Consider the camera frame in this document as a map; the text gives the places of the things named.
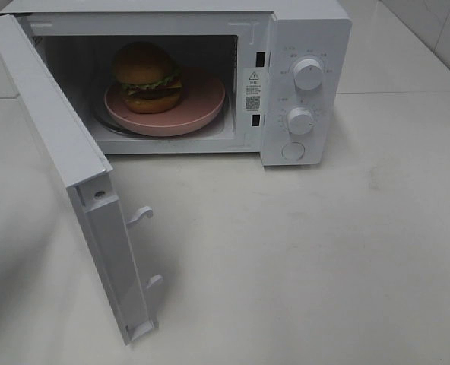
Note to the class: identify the pink round plate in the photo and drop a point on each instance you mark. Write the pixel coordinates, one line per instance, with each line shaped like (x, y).
(189, 104)

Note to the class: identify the white microwave oven body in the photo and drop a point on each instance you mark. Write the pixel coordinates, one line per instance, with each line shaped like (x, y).
(78, 40)

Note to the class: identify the upper white control knob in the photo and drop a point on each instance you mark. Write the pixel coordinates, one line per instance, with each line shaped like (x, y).
(308, 72)

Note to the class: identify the white microwave door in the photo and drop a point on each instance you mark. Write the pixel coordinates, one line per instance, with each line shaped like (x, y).
(85, 173)

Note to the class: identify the glass microwave turntable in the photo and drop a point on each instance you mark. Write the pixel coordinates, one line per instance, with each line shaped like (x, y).
(221, 127)

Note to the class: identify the lower white timer knob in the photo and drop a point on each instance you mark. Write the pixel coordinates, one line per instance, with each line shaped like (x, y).
(300, 121)

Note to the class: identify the round white door button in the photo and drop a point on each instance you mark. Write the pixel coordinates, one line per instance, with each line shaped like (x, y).
(293, 151)

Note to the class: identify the burger with lettuce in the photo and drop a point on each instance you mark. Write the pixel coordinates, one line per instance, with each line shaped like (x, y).
(149, 79)

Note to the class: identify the white warning label sticker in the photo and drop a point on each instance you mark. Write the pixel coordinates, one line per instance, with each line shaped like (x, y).
(252, 89)

